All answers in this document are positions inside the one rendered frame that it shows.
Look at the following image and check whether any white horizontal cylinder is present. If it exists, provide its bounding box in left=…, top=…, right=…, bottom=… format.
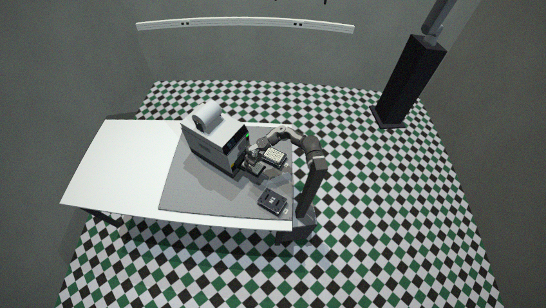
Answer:
left=192, top=100, right=222, bottom=130

